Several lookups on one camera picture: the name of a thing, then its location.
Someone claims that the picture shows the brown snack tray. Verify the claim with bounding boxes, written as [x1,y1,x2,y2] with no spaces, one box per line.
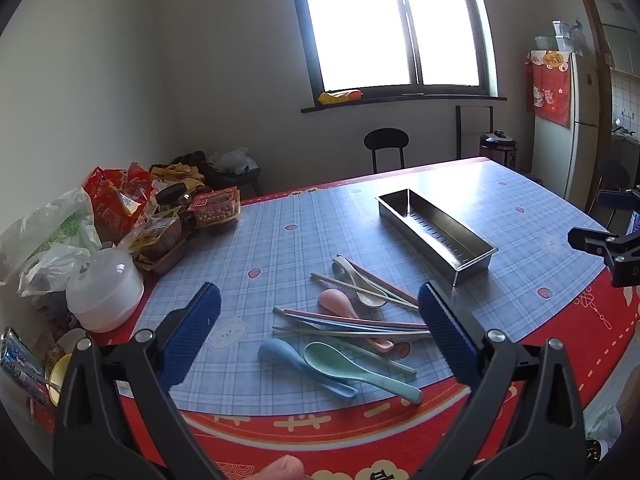
[130,215,189,276]

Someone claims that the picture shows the blue plaid red-edged tablecloth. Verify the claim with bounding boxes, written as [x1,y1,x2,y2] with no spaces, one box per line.
[30,156,640,480]

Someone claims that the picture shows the metal utensil box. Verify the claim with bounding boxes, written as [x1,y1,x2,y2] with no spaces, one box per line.
[376,188,499,287]

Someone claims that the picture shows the blue spoon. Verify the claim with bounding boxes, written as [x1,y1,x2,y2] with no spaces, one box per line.
[257,338,359,400]

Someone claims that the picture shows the cream mug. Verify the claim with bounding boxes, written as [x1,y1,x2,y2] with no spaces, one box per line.
[55,327,89,357]

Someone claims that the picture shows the red snack bag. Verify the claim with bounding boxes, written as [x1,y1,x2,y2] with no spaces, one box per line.
[82,162,156,246]

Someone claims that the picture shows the clear plastic containers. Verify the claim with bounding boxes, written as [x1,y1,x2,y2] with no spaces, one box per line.
[534,20,586,56]

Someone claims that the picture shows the yellow plush toy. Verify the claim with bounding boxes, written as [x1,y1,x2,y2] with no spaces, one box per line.
[318,89,363,106]

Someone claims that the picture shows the green spoon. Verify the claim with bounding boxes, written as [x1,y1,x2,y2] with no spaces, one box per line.
[303,342,424,404]

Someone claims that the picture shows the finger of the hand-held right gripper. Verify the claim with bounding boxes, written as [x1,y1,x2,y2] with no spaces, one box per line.
[597,188,640,211]
[567,227,621,266]

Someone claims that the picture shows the dark-framed window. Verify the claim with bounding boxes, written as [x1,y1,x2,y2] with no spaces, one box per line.
[286,0,501,103]

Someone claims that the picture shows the black rice cooker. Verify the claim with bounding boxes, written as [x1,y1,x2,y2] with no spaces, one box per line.
[479,130,518,170]

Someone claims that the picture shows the pink spoon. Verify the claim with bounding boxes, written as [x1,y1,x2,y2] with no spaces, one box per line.
[318,288,396,352]

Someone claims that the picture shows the blue foil packet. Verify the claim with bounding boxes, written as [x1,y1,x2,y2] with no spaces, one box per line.
[0,327,51,408]

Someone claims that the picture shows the white fridge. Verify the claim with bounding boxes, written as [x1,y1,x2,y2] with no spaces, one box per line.
[525,50,608,201]

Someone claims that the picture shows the yellow bowl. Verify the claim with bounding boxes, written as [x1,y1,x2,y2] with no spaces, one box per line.
[45,352,76,408]

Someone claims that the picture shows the black round-backed chair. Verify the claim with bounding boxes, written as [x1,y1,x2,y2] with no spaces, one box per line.
[364,128,409,175]

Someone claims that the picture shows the person's left hand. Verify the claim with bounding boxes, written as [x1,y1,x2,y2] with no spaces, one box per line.
[254,454,306,480]

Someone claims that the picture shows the green white plastic bag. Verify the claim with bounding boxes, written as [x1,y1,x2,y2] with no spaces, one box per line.
[0,187,103,286]

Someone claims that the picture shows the red printed cloth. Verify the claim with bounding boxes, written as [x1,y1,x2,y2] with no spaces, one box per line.
[525,52,572,128]

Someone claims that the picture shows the white lidded plastic container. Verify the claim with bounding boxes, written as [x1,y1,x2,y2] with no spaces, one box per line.
[66,247,145,333]

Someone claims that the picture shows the clear plastic bag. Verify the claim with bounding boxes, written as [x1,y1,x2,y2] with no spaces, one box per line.
[207,147,259,175]

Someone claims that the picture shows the black-lidded jar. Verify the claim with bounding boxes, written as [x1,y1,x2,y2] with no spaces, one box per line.
[155,183,197,233]

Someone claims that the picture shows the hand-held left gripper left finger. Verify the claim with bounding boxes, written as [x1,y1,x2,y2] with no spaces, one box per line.
[52,281,226,480]

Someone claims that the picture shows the beige spoon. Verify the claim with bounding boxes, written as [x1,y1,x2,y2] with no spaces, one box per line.
[332,256,389,309]

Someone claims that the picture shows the black metal frame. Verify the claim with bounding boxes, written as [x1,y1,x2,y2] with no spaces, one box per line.
[455,105,494,161]

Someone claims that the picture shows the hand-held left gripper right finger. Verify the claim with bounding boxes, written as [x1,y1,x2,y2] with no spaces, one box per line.
[415,281,586,480]

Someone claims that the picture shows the clear peanut tray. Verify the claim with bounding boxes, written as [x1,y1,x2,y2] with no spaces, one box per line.
[187,186,242,229]

